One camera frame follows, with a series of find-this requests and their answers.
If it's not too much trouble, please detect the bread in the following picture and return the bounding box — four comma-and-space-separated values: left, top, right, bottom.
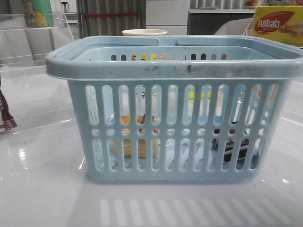
106, 114, 160, 159

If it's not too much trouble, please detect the light blue plastic basket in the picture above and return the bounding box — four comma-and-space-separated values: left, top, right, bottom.
45, 35, 303, 182

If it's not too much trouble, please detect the yellow popcorn paper cup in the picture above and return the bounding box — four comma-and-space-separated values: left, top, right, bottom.
122, 29, 168, 36

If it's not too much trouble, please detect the clear acrylic display shelf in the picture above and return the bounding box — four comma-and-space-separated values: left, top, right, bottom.
0, 11, 74, 124

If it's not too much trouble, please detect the maroon snack packet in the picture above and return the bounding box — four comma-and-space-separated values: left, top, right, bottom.
0, 92, 17, 133

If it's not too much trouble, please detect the green yellow cartoon package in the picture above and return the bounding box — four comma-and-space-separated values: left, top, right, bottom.
21, 0, 54, 27

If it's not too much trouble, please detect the yellow nabati wafer box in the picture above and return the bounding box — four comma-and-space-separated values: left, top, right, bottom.
250, 5, 303, 47

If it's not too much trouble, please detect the white wire rack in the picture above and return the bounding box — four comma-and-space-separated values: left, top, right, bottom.
243, 15, 255, 35

